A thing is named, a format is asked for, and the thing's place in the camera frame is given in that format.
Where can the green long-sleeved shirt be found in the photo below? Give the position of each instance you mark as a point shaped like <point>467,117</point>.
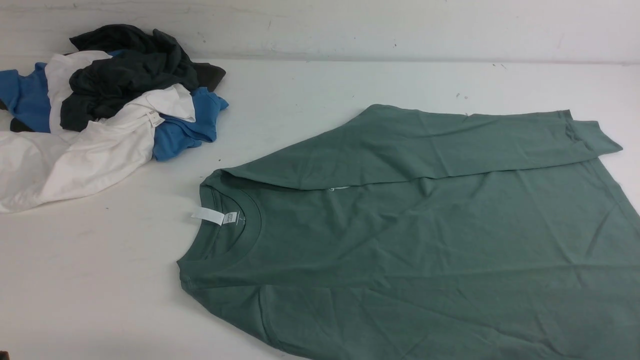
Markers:
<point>411,235</point>

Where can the dark grey shirt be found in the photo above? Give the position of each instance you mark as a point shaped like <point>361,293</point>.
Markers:
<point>137,62</point>

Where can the white shirt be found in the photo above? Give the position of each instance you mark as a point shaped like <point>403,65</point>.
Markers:
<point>38,168</point>

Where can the blue shirt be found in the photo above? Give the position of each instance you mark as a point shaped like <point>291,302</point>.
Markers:
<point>185,130</point>

